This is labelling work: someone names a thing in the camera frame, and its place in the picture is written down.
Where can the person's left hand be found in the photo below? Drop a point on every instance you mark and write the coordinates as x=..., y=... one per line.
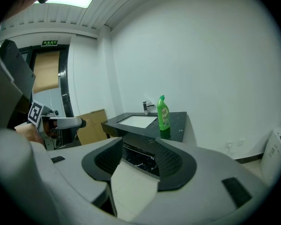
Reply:
x=51, y=129

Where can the black framed glass door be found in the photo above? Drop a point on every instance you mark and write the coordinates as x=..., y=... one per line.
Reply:
x=64, y=78

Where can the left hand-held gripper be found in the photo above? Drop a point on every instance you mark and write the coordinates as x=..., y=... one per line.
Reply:
x=36, y=112

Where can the chrome faucet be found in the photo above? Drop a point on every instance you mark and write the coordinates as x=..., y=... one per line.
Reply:
x=146, y=107

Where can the black chest-mounted monitor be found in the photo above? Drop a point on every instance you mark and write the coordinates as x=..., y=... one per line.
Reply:
x=16, y=74

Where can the brown cardboard door cover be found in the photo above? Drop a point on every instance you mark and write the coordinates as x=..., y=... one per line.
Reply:
x=46, y=71

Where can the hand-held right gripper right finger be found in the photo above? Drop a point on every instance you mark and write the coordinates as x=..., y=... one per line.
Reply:
x=206, y=172

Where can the person's left forearm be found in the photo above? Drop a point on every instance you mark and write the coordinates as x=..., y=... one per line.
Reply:
x=28, y=132

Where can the white toilet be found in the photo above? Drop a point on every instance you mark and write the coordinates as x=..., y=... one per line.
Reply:
x=275, y=156

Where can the green exit sign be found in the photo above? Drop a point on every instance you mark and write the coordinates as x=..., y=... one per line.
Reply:
x=49, y=43

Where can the brown cardboard sheet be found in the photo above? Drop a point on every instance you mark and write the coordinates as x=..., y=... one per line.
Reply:
x=91, y=125

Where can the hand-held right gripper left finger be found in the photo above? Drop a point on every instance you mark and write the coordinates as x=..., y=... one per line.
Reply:
x=72, y=163

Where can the green plastic bottle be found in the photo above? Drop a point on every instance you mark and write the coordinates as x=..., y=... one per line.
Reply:
x=164, y=116

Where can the white rectangular sink basin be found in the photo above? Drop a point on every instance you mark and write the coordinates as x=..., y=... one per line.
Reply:
x=138, y=121

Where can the black marble vanity table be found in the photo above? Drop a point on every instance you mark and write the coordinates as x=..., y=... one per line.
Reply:
x=178, y=125

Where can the white wall socket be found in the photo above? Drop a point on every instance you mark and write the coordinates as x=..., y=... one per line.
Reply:
x=229, y=144

